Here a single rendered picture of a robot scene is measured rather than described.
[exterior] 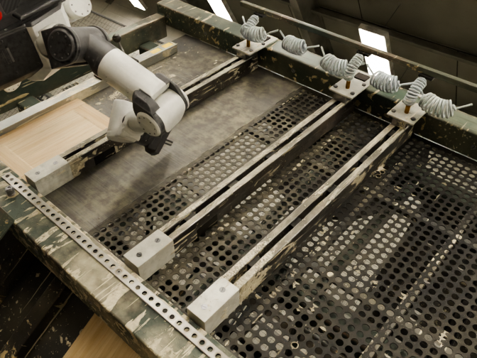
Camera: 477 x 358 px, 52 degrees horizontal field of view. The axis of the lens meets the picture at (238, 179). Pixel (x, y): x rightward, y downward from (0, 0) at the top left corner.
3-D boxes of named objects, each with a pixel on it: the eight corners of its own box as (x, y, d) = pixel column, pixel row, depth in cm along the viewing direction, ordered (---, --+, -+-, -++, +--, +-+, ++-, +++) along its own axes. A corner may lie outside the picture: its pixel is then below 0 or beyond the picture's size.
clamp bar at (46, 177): (26, 187, 160) (3, 127, 144) (259, 52, 226) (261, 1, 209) (44, 201, 155) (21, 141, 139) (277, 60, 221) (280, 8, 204)
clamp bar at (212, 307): (182, 318, 125) (174, 259, 108) (405, 114, 190) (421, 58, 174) (211, 342, 120) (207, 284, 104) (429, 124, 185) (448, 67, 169)
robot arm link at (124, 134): (101, 137, 149) (124, 137, 139) (108, 109, 150) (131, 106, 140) (120, 143, 153) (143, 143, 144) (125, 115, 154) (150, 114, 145)
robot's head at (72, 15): (58, 2, 140) (83, -12, 144) (47, 9, 148) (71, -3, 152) (72, 23, 143) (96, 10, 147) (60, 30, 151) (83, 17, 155)
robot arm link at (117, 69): (193, 86, 125) (125, 38, 128) (160, 117, 119) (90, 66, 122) (188, 112, 135) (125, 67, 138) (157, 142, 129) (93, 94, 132)
